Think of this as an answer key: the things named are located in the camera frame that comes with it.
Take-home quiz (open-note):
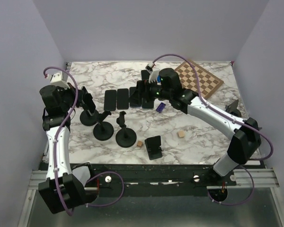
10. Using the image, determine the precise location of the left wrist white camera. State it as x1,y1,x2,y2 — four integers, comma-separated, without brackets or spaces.
50,70,70,89

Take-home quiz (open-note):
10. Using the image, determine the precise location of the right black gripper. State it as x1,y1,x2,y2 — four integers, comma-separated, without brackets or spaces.
127,77,172,105

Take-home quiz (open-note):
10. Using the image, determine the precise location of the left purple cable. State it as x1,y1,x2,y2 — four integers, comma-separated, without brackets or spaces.
43,67,125,216

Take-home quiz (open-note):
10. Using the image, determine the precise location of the purple lego brick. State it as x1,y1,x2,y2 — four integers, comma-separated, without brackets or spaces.
156,103,166,113

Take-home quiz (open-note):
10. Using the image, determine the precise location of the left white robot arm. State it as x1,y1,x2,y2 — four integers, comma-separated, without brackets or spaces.
38,85,98,214

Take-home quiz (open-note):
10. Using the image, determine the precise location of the purple cable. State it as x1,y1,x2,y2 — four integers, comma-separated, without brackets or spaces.
43,67,125,216
151,54,274,206

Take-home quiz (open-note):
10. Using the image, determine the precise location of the wooden chessboard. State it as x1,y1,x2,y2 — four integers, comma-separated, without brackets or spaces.
175,61,224,99

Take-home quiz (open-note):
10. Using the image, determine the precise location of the black phone blue edge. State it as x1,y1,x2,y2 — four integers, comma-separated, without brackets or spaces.
142,99,154,109

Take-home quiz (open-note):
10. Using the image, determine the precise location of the aluminium extrusion rail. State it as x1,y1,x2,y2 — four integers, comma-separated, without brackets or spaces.
28,169,279,190

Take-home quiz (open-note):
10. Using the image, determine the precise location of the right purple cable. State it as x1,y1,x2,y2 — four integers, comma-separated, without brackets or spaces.
151,54,274,206

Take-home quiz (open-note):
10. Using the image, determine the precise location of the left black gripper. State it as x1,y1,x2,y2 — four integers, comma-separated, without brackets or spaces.
57,82,84,111

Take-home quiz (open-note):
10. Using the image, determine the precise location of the round stand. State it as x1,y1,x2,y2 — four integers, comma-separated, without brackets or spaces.
115,111,137,148
93,111,114,141
80,110,98,126
225,99,242,117

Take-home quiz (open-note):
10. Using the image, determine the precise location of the brown wooden cube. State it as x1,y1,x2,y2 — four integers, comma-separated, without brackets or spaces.
137,141,143,148

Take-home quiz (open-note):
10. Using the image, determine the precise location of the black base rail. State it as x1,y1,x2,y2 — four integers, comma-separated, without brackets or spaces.
58,164,236,206

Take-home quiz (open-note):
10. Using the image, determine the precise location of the black folding phone stand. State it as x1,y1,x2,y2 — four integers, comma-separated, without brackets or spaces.
144,135,162,160

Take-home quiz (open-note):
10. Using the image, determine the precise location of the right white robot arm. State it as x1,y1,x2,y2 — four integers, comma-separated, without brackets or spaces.
129,68,261,185

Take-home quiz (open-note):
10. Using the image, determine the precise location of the light wooden cube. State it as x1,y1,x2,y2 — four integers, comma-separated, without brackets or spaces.
177,131,185,138

